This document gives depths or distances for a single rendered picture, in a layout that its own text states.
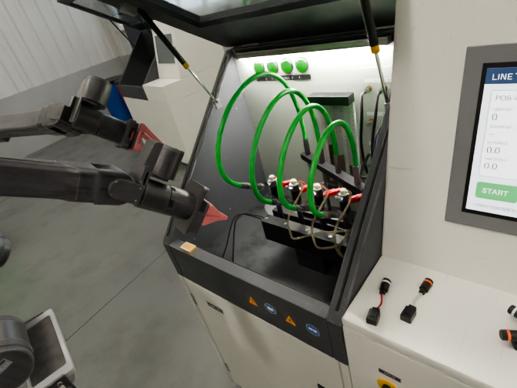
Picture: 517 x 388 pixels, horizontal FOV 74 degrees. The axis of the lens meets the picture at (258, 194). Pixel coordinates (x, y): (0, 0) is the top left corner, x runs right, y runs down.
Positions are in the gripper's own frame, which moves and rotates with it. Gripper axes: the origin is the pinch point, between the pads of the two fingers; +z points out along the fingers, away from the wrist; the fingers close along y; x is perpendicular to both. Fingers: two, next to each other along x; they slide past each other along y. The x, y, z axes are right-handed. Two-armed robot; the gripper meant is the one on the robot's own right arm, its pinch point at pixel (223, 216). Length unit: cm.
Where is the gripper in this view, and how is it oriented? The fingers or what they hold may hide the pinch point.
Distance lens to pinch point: 75.6
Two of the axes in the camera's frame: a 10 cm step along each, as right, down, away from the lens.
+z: 7.2, 2.7, 6.4
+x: -5.7, -3.0, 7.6
